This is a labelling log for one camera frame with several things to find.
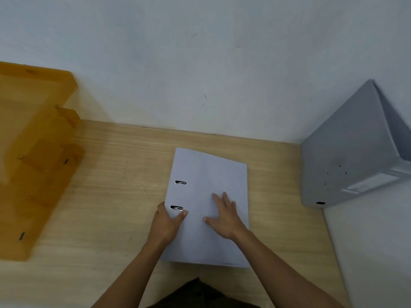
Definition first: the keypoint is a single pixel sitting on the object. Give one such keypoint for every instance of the grey ring binder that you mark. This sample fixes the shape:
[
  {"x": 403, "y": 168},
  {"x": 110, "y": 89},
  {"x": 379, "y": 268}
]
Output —
[
  {"x": 346, "y": 150},
  {"x": 208, "y": 169}
]

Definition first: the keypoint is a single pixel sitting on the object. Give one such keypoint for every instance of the person's right forearm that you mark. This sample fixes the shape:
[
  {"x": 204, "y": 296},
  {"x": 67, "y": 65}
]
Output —
[{"x": 282, "y": 272}]

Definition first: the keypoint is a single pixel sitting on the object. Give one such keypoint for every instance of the person's dark trousers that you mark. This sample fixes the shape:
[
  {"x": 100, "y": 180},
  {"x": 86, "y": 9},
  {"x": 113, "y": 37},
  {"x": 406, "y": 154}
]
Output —
[{"x": 199, "y": 296}]

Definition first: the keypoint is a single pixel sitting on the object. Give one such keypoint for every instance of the person's left forearm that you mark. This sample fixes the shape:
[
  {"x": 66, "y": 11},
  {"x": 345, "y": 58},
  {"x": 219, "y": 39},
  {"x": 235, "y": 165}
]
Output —
[{"x": 131, "y": 279}]

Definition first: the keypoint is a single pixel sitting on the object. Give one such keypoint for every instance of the person's left hand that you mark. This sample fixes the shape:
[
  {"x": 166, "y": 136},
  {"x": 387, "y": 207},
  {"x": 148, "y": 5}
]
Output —
[{"x": 165, "y": 229}]

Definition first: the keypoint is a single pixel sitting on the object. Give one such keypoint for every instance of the person's right hand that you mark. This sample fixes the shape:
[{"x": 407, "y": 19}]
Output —
[{"x": 228, "y": 221}]

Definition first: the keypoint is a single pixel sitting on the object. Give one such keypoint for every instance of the orange stacked document tray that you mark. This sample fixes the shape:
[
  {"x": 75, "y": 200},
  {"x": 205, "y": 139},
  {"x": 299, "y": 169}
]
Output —
[{"x": 29, "y": 150}]

